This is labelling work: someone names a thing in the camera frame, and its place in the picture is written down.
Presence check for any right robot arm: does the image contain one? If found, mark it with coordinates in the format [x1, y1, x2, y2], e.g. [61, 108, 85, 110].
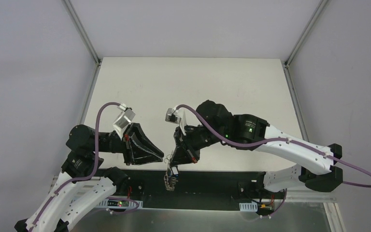
[165, 100, 343, 198]

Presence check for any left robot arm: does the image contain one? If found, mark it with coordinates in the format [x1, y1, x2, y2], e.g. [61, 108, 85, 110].
[14, 123, 164, 232]

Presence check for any left circuit board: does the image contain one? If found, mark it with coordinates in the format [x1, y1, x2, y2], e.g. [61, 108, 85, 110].
[95, 198, 143, 209]

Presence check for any circuit board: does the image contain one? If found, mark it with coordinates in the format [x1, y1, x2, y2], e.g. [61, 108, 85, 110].
[95, 198, 143, 209]
[239, 201, 274, 213]

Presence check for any right circuit board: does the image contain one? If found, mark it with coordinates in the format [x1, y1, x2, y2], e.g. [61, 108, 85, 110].
[239, 201, 274, 213]

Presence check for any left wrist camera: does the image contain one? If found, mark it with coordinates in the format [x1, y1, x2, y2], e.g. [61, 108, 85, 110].
[112, 103, 136, 139]

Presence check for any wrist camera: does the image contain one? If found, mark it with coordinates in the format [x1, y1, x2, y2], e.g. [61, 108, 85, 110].
[165, 108, 187, 135]
[112, 103, 136, 139]

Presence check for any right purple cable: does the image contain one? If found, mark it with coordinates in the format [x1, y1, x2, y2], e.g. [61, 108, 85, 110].
[176, 104, 371, 221]

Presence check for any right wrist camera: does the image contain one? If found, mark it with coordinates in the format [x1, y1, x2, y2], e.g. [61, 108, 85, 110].
[165, 108, 187, 135]

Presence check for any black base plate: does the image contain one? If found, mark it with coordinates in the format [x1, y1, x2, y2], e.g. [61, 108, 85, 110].
[125, 170, 269, 211]

